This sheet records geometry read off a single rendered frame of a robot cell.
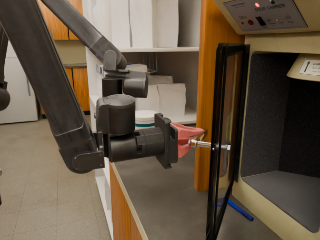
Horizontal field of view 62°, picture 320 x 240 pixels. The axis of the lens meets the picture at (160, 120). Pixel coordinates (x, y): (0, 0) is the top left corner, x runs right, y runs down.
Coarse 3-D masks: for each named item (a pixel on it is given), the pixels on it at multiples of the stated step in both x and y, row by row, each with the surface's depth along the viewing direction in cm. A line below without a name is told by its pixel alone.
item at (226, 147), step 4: (228, 140) 51; (224, 144) 50; (228, 144) 50; (224, 148) 50; (228, 148) 50; (224, 152) 51; (228, 152) 51; (224, 156) 51; (228, 156) 52; (224, 160) 51; (224, 164) 51; (224, 168) 51
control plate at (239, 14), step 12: (240, 0) 56; (252, 0) 53; (264, 0) 51; (276, 0) 48; (288, 0) 46; (240, 12) 59; (252, 12) 56; (264, 12) 53; (276, 12) 51; (288, 12) 49; (240, 24) 63; (276, 24) 54; (288, 24) 51; (300, 24) 49
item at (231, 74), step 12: (216, 60) 43; (228, 60) 49; (240, 60) 65; (216, 72) 43; (228, 72) 51; (240, 72) 68; (216, 84) 44; (228, 84) 52; (216, 96) 44; (228, 96) 54; (216, 108) 45; (228, 108) 55; (216, 120) 45; (228, 120) 57; (228, 132) 59; (228, 168) 66; (228, 180) 69; (216, 216) 57
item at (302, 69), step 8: (304, 56) 57; (312, 56) 55; (296, 64) 59; (304, 64) 56; (312, 64) 54; (288, 72) 62; (296, 72) 58; (304, 72) 55; (312, 72) 54; (312, 80) 54
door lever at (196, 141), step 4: (204, 132) 57; (196, 136) 54; (200, 136) 55; (204, 136) 57; (192, 140) 52; (196, 140) 52; (200, 140) 54; (192, 144) 52; (196, 144) 52; (200, 144) 52; (204, 144) 52; (208, 144) 51
